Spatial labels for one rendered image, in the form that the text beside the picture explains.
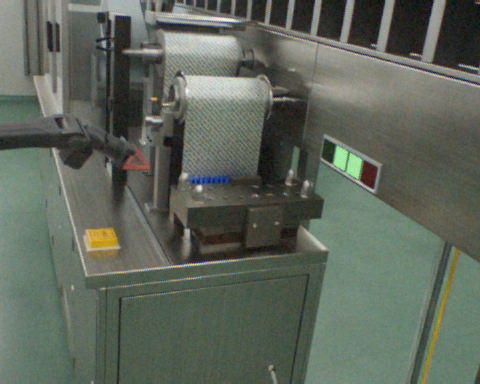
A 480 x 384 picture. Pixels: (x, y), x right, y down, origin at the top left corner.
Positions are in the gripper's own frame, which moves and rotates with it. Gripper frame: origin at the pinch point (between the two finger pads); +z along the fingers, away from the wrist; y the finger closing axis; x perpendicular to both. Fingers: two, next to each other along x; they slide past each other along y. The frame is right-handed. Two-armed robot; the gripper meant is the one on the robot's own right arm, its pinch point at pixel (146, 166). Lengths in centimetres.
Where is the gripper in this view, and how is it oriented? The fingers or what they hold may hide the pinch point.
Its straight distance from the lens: 148.7
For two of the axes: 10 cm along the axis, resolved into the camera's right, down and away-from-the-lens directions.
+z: 7.3, 4.4, 5.2
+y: 3.9, 3.6, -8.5
